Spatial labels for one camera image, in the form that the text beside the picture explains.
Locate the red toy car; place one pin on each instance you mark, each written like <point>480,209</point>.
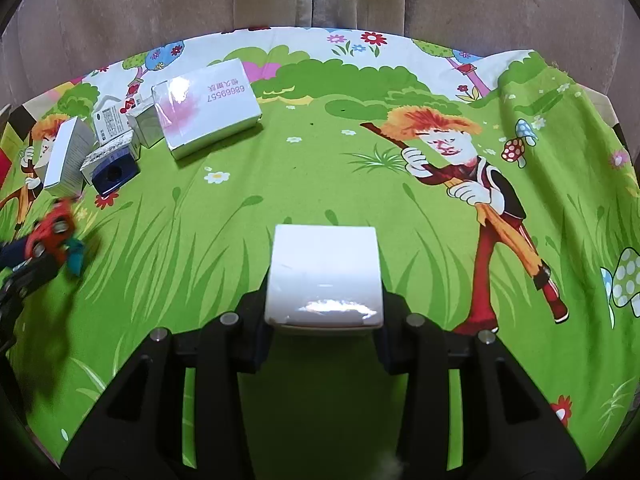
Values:
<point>50,230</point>

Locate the small grey white box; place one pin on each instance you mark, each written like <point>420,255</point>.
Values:
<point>145,130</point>

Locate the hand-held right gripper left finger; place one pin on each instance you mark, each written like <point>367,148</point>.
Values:
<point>250,342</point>

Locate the green cartoon printed blanket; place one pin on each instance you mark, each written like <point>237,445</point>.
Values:
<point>310,180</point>

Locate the white tube object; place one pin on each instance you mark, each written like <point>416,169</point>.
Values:
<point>67,157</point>

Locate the white box with blue print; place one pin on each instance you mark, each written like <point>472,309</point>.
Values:
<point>112,120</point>

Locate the plain white box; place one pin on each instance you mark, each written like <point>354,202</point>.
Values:
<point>325,270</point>

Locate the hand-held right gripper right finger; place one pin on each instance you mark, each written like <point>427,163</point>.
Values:
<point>400,342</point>

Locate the large white pink box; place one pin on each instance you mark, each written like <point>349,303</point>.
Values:
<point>210,105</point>

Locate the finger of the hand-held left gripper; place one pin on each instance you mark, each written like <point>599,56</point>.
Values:
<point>12,255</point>
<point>75,256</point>

